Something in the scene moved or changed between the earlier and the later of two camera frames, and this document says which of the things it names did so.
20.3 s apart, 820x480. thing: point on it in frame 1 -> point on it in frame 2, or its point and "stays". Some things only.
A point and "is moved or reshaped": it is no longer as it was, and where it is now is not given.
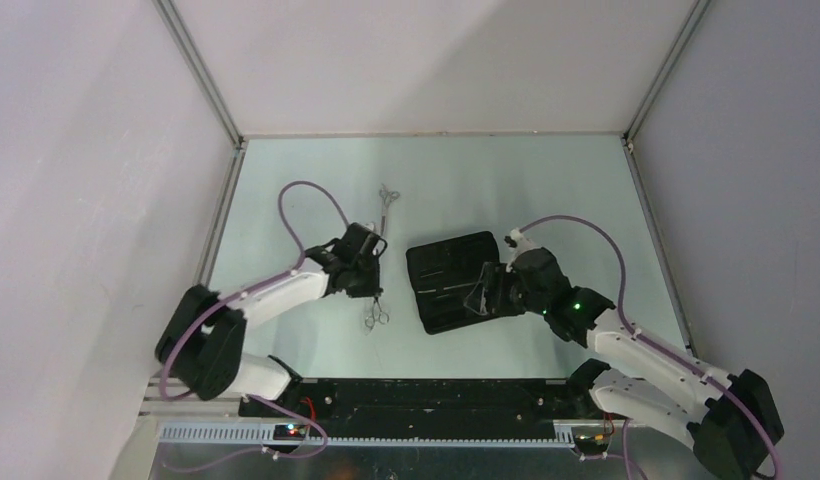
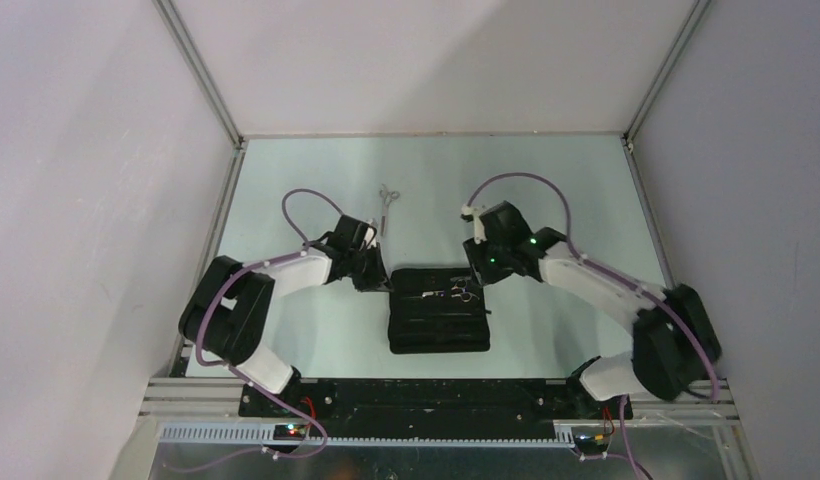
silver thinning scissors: [377, 314] -> [457, 292]
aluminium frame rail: [219, 218] stays
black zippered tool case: [443, 274] is moved or reshaped
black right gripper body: [533, 303] -> [488, 259]
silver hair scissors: [387, 197] stays
